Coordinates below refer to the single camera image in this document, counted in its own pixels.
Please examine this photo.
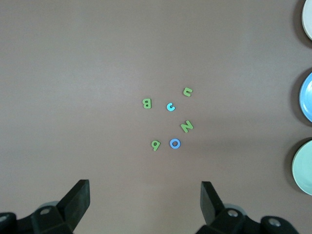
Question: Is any green foam letter N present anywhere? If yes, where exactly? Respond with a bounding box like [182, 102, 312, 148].
[179, 120, 194, 134]

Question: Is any pale green round plate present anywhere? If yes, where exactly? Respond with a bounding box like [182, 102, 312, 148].
[291, 139, 312, 195]

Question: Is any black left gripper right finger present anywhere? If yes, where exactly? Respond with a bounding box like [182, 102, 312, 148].
[195, 181, 299, 234]

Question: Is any blue round plate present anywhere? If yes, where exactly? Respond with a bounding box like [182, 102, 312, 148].
[298, 72, 312, 125]

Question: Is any beige round plate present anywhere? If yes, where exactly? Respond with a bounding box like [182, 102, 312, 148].
[301, 0, 312, 41]

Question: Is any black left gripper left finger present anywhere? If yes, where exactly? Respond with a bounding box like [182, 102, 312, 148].
[0, 179, 91, 234]

